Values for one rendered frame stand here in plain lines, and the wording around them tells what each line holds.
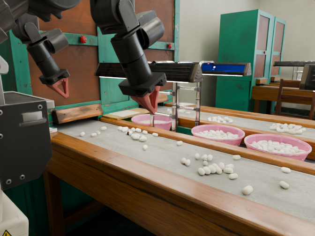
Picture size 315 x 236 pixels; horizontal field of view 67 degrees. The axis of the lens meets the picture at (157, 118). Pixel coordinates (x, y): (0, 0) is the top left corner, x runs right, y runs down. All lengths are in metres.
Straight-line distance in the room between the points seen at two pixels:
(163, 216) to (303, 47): 5.43
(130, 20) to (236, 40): 3.35
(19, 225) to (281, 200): 0.66
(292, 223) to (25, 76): 1.23
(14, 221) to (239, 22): 3.58
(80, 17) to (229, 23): 2.69
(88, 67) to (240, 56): 2.63
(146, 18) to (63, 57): 0.96
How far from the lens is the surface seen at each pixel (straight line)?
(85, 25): 1.55
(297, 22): 6.02
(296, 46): 5.97
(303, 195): 0.85
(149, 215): 0.82
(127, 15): 0.49
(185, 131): 1.50
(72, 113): 1.43
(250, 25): 3.74
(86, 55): 1.54
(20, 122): 0.52
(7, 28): 0.40
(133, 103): 1.79
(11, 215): 0.63
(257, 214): 0.66
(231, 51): 3.81
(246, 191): 0.77
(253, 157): 1.02
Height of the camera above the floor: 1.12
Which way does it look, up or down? 13 degrees down
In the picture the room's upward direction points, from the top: straight up
